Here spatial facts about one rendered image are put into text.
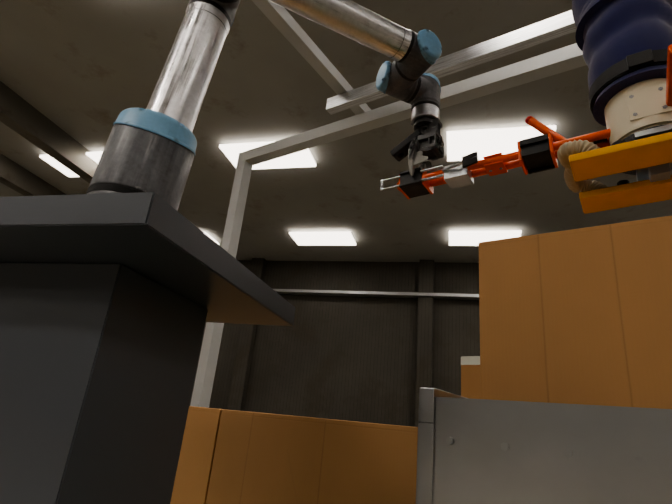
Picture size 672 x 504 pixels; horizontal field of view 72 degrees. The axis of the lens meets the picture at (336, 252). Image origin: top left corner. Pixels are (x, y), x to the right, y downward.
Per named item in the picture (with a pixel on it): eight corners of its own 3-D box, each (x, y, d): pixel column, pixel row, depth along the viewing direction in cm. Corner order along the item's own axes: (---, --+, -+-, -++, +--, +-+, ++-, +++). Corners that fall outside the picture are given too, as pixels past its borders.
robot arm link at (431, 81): (405, 83, 155) (429, 94, 159) (403, 114, 151) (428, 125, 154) (422, 66, 147) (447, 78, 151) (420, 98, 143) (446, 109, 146)
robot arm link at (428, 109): (406, 108, 148) (419, 125, 155) (406, 121, 146) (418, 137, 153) (433, 100, 143) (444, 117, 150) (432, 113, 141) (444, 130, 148)
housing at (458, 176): (474, 184, 135) (473, 171, 136) (467, 173, 129) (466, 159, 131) (451, 189, 138) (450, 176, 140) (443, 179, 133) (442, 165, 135)
